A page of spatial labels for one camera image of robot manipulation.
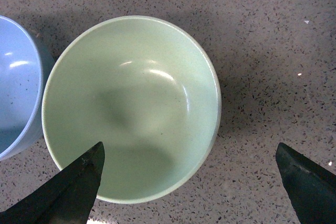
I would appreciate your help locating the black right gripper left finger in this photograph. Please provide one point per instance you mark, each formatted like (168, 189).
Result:
(66, 198)

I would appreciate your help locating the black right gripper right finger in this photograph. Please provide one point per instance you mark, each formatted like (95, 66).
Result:
(310, 187)

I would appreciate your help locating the blue bowl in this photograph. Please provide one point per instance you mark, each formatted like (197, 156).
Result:
(25, 67)

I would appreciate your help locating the green bowl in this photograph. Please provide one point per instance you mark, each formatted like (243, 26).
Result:
(148, 91)

